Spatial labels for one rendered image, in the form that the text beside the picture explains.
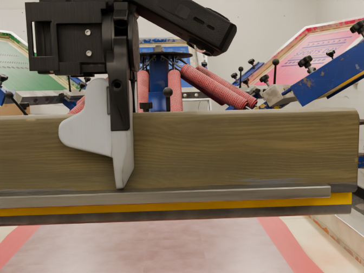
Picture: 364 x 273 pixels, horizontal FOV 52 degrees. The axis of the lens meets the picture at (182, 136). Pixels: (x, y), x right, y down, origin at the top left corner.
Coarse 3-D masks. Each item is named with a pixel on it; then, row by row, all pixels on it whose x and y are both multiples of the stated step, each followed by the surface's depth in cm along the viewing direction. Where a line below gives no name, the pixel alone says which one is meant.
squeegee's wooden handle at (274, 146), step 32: (0, 128) 31; (32, 128) 31; (160, 128) 32; (192, 128) 32; (224, 128) 32; (256, 128) 32; (288, 128) 32; (320, 128) 32; (352, 128) 32; (0, 160) 31; (32, 160) 32; (64, 160) 32; (96, 160) 32; (160, 160) 32; (192, 160) 32; (224, 160) 32; (256, 160) 32; (288, 160) 32; (320, 160) 33; (352, 160) 33; (0, 192) 32
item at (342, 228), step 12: (312, 216) 58; (324, 216) 53; (336, 216) 49; (348, 216) 49; (360, 216) 49; (324, 228) 53; (336, 228) 49; (348, 228) 46; (360, 228) 45; (336, 240) 49; (348, 240) 46; (360, 240) 43; (348, 252) 46; (360, 252) 43
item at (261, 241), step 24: (168, 240) 51; (192, 240) 51; (216, 240) 51; (240, 240) 51; (264, 240) 50; (288, 240) 50; (144, 264) 44; (168, 264) 44; (192, 264) 44; (216, 264) 44; (240, 264) 44; (264, 264) 44; (288, 264) 44; (312, 264) 43
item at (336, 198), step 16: (32, 208) 33; (48, 208) 33; (64, 208) 33; (80, 208) 33; (96, 208) 33; (112, 208) 33; (128, 208) 33; (144, 208) 34; (160, 208) 34; (176, 208) 34; (192, 208) 34; (208, 208) 34; (224, 208) 34
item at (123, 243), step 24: (24, 240) 52; (48, 240) 52; (72, 240) 52; (96, 240) 52; (120, 240) 51; (144, 240) 51; (0, 264) 45; (24, 264) 45; (48, 264) 45; (72, 264) 45; (96, 264) 45; (120, 264) 44
